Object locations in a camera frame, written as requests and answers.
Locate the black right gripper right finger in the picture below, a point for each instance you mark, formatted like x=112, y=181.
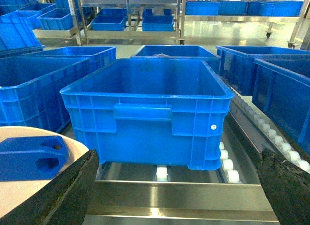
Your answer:
x=287, y=188

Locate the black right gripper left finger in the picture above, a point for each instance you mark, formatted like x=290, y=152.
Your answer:
x=63, y=201

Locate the blue plastic block part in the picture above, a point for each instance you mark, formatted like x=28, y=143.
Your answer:
x=32, y=158

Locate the steel shelf rack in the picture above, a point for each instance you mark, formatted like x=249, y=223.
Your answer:
x=150, y=194

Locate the blue right storage bin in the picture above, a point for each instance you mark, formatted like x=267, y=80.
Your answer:
x=282, y=92

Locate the blue storage bin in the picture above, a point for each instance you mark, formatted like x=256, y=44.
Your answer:
x=282, y=92
x=155, y=111
x=30, y=90

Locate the blue left storage bin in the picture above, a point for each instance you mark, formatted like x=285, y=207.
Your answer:
x=30, y=90

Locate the blue rear right bin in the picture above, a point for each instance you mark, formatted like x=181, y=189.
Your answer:
x=238, y=67

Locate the blue centre storage bin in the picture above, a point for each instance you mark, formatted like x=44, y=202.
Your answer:
x=155, y=111

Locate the blue rear left bin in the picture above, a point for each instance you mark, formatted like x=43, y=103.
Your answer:
x=99, y=56

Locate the blue rear centre bin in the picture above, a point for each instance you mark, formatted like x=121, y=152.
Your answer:
x=196, y=52

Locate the background steel trolley rack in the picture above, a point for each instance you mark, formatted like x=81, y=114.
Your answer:
x=113, y=20

